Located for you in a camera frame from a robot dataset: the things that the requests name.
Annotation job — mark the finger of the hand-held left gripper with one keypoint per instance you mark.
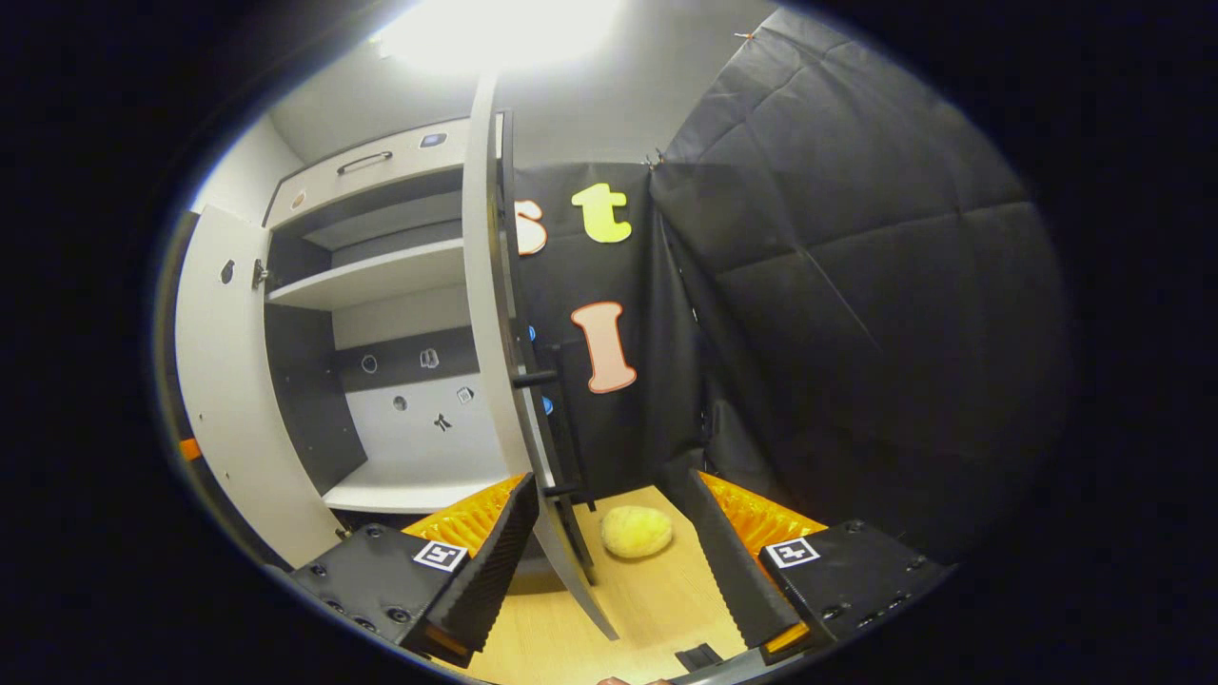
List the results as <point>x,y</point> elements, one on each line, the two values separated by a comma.
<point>191,449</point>

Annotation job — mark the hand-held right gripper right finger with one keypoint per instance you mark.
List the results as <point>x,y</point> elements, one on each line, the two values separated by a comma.
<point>733,571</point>

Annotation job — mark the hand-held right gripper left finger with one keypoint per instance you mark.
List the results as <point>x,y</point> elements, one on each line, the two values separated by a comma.
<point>495,571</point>

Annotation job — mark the checkered-sticker grey cabinet door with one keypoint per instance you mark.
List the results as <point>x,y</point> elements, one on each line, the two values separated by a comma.
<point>228,381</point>

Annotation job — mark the grey double-door shoe cabinet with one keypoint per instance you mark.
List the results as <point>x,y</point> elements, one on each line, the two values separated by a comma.
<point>304,400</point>

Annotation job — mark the box-sticker grey cabinet door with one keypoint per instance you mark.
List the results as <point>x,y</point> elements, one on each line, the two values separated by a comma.
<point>485,285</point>

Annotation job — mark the metal door hinge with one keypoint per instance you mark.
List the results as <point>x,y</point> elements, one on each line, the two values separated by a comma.
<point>260,274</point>

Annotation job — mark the grey cabinet shelf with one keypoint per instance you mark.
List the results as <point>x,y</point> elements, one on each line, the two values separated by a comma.
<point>381,276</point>

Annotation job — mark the grey cabinet drawer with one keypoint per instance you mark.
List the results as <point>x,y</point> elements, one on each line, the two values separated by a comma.
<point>381,185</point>

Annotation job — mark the yellow fluffy sponge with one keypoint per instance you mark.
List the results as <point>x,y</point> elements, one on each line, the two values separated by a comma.
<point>636,533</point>

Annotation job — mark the black backdrop cloth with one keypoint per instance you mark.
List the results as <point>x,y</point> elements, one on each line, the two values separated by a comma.
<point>856,333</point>

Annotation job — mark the ceiling light panel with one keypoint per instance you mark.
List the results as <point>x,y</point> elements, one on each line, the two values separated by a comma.
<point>495,33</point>

